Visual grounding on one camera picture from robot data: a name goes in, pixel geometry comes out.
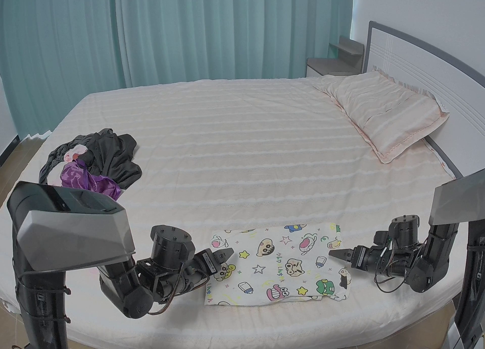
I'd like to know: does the grey white bedside table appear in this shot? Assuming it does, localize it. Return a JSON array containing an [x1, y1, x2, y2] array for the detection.
[[306, 36, 365, 77]]

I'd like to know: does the blue-green curtain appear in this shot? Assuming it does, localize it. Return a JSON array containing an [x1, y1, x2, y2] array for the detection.
[[0, 0, 355, 140]]

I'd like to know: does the bed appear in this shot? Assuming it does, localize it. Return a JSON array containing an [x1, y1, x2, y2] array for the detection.
[[0, 20, 485, 349]]

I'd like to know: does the white printed pyjama top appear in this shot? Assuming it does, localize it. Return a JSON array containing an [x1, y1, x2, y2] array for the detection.
[[205, 223, 352, 306]]

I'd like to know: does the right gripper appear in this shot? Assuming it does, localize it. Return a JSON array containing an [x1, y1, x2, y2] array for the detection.
[[328, 245, 382, 273]]

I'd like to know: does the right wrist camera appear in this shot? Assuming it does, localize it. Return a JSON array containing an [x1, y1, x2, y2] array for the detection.
[[373, 230, 392, 248]]

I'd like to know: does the pale pink pillow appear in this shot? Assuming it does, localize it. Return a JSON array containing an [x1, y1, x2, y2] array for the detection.
[[312, 67, 451, 164]]

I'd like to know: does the black cable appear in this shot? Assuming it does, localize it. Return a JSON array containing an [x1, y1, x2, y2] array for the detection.
[[373, 271, 409, 295], [147, 260, 190, 316]]

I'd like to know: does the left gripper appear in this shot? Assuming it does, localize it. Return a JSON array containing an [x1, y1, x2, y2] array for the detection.
[[187, 247, 236, 281]]

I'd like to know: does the pile of clothes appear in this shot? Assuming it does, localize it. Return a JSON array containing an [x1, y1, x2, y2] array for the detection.
[[39, 129, 142, 201]]

